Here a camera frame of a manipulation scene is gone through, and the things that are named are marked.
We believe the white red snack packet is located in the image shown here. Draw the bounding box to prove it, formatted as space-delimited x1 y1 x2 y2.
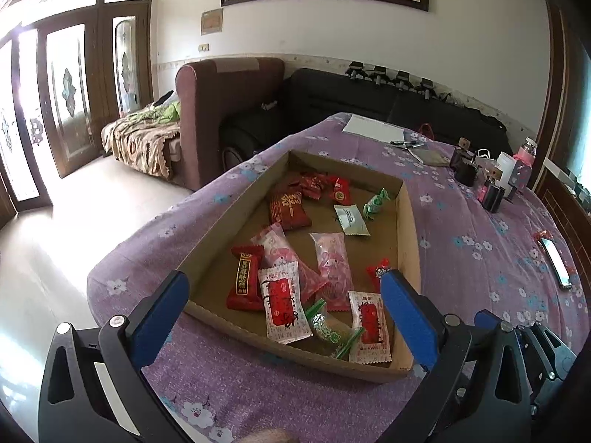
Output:
349 291 392 365

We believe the black smartphone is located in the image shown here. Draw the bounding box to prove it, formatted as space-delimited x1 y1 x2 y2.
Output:
540 237 572 290

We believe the red paper packet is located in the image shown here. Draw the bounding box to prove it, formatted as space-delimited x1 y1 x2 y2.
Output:
533 229 578 282

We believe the small red snack packet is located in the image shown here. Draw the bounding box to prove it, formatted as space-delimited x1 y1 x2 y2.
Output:
366 258 392 293

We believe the black cylinder container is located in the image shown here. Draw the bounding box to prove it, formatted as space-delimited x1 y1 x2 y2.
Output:
450 137 478 187
477 178 504 213

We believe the pink water bottle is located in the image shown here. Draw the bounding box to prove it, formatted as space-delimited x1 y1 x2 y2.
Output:
510 137 537 190

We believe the pink snack packet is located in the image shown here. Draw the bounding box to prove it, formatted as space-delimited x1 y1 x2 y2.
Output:
310 232 353 312
250 223 328 303

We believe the red gold snack bar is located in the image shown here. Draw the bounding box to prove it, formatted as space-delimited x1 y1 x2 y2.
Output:
226 245 264 312

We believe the green white wrapped candy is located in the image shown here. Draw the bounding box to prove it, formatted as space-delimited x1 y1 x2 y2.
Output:
363 188 391 220

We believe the pale green snack packet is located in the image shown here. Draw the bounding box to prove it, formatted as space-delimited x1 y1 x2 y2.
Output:
334 205 370 237

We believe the cardboard tray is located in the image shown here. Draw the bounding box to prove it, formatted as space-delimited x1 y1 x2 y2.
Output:
177 148 423 385

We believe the brown notebook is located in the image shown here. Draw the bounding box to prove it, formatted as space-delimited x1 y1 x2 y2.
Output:
409 148 450 167

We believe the red round-logo packet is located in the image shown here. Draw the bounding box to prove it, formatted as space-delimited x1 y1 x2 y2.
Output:
328 175 352 206

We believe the crumpled red wrapper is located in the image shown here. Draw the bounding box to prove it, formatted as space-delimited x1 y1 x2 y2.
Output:
287 172 329 201

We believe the dark red snack packet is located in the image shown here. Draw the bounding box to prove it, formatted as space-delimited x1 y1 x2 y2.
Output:
269 191 311 231

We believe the patterned blanket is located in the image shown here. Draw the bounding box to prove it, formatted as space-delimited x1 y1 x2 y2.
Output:
101 101 180 180

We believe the white paper sheet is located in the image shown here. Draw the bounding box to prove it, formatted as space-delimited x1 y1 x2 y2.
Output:
342 114 406 144

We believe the black sofa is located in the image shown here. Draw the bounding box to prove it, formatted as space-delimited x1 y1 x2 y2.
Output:
218 68 512 170

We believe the brown armchair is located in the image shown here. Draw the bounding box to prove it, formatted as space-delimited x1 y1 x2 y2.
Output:
175 57 284 191

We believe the wooden glass door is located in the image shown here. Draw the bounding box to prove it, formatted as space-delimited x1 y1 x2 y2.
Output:
1 0 152 214

